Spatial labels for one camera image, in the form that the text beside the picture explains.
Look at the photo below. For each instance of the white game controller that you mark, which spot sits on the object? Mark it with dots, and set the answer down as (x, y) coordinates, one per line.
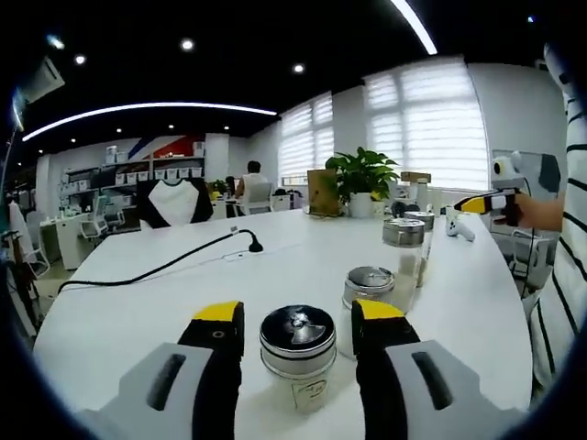
(456, 227)

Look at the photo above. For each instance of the grey storage shelf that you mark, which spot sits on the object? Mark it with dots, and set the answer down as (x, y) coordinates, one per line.
(151, 167)

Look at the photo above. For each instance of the white office chair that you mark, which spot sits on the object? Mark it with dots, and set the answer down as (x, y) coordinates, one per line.
(98, 220)
(261, 201)

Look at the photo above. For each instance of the white window blind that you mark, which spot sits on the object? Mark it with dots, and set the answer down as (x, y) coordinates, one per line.
(307, 142)
(431, 124)

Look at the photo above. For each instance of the small glass seasoning bottle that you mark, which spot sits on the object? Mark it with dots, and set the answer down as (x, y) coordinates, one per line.
(298, 362)
(424, 219)

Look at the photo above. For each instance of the green potted plant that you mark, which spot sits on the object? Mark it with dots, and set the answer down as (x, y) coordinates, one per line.
(362, 169)

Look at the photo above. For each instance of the tall seasoning bottle white grains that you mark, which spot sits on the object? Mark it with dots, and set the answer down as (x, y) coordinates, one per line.
(369, 286)

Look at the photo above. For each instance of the black and white raglan shirt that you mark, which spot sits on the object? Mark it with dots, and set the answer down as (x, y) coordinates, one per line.
(174, 204)

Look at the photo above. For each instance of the white office desk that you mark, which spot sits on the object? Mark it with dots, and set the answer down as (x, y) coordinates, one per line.
(69, 243)

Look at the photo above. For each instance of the white thermos bottle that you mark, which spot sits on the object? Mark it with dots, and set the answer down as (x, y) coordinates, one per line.
(422, 194)

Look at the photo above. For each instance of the grey headphones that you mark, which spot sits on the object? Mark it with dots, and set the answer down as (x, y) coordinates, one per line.
(402, 207)

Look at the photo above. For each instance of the row of white storage bins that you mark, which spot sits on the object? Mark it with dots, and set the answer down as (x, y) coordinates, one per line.
(174, 174)

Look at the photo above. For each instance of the small white cup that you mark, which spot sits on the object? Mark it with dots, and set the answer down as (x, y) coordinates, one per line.
(379, 211)

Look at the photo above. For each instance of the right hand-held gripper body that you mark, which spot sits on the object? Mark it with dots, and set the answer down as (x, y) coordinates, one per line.
(509, 172)

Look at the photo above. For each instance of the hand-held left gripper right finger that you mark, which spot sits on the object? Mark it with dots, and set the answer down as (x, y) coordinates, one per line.
(413, 394)

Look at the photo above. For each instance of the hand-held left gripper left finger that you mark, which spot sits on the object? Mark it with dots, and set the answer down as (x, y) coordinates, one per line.
(183, 389)

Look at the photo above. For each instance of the ceiling light strip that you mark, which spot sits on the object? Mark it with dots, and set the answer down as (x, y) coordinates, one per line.
(151, 106)
(415, 25)

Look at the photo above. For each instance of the tall seasoning bottle brown powder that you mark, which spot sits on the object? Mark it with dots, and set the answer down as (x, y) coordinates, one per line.
(403, 234)

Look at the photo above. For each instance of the ceiling air conditioner unit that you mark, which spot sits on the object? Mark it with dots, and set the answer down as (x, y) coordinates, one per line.
(43, 80)

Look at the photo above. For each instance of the brown paper bag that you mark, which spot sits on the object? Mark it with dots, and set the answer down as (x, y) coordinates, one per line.
(321, 192)

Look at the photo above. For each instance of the person's right hand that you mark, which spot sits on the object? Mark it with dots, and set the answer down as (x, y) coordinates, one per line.
(513, 215)

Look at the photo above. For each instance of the cardboard box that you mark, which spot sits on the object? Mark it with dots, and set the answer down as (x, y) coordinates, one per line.
(415, 177)

